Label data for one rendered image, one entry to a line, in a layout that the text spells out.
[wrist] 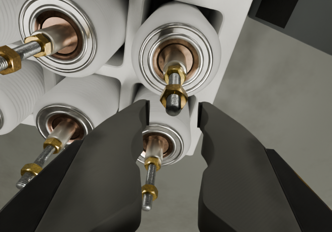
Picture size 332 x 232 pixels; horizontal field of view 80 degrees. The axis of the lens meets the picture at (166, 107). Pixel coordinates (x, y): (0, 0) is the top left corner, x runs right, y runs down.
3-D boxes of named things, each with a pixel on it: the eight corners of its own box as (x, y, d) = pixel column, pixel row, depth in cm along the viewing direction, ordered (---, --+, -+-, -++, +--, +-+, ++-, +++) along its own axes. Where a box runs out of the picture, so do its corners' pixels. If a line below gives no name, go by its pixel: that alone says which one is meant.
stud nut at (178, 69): (188, 78, 18) (189, 82, 17) (173, 87, 18) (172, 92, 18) (177, 60, 17) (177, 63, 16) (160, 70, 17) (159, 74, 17)
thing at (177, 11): (170, 64, 39) (165, 115, 24) (139, 21, 36) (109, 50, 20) (213, 35, 36) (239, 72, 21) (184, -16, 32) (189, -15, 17)
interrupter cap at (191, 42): (167, 103, 24) (167, 107, 23) (124, 52, 21) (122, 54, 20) (225, 69, 21) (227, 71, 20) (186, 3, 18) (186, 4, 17)
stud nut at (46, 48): (51, 58, 18) (46, 60, 17) (31, 52, 18) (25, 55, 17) (50, 35, 17) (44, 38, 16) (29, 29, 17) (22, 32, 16)
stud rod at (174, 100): (182, 69, 19) (184, 112, 13) (173, 74, 19) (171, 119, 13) (176, 60, 19) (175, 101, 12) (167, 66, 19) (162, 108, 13)
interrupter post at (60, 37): (44, 34, 20) (22, 42, 17) (57, 17, 19) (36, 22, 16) (64, 52, 21) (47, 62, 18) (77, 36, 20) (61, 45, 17)
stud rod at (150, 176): (149, 154, 26) (140, 211, 19) (150, 149, 25) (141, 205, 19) (157, 156, 26) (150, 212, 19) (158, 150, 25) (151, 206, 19)
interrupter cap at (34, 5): (9, 31, 20) (3, 32, 20) (48, -29, 17) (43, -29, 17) (71, 84, 23) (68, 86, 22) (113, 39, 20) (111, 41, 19)
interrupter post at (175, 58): (172, 75, 22) (171, 89, 19) (159, 58, 21) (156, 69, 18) (191, 63, 21) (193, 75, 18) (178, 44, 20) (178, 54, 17)
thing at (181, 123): (139, 101, 44) (118, 164, 29) (144, 60, 39) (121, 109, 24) (181, 109, 45) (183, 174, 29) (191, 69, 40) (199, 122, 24)
